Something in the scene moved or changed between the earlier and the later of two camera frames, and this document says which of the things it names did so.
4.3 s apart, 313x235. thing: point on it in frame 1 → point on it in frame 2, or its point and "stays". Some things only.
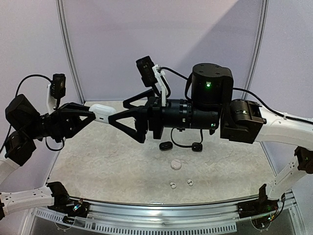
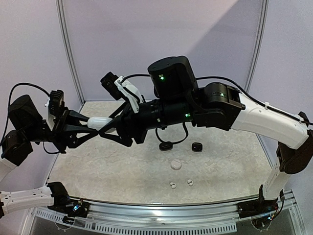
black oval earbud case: (166, 146) stays
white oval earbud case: (102, 111) → (98, 122)
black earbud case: (197, 147) stays
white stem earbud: (190, 182) stays
